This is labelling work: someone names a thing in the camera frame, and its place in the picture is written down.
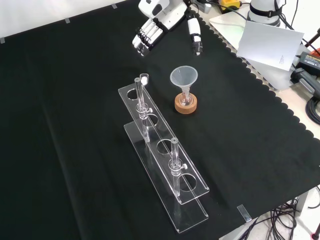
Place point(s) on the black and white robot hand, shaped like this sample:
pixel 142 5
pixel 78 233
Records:
pixel 172 15

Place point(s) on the translucent plastic funnel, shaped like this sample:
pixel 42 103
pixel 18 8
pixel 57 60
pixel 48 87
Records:
pixel 183 76

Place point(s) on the clear acrylic funnel stand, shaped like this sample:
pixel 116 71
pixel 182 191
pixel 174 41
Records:
pixel 163 146

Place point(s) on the pale board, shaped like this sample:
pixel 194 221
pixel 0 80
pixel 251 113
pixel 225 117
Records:
pixel 225 25

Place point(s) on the yellow stop button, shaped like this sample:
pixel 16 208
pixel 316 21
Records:
pixel 230 4

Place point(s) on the small round-bottom glass flask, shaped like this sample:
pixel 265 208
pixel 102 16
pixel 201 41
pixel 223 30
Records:
pixel 186 100

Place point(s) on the white paper card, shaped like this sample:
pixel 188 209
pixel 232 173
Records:
pixel 270 45

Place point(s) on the red and black tripod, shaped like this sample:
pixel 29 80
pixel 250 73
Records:
pixel 312 41

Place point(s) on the black power adapter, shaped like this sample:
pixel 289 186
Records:
pixel 308 61

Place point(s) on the black cloth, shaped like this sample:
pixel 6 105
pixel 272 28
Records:
pixel 75 125

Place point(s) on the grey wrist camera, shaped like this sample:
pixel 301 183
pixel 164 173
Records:
pixel 205 8

